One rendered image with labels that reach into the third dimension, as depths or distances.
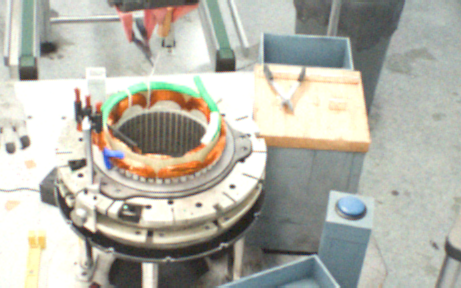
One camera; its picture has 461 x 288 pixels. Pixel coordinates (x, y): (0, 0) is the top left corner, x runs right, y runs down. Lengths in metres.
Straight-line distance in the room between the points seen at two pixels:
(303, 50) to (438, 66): 1.97
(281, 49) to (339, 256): 0.48
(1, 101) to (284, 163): 0.72
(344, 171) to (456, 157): 1.72
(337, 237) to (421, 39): 2.47
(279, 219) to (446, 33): 2.39
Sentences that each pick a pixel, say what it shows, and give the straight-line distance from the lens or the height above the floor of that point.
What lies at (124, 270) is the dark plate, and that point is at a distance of 1.56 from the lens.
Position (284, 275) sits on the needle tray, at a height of 1.05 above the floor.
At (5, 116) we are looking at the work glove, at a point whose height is 0.80.
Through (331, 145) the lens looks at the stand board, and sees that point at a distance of 1.42.
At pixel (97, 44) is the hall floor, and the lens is 3.51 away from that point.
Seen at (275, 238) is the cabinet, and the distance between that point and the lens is 1.57.
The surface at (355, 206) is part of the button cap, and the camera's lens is 1.33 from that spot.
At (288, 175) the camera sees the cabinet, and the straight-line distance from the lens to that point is 1.46.
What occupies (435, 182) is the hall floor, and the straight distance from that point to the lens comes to 3.03.
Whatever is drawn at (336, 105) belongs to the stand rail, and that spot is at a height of 1.08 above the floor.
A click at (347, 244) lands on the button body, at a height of 0.99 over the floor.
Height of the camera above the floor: 1.95
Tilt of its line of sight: 40 degrees down
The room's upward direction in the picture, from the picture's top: 5 degrees clockwise
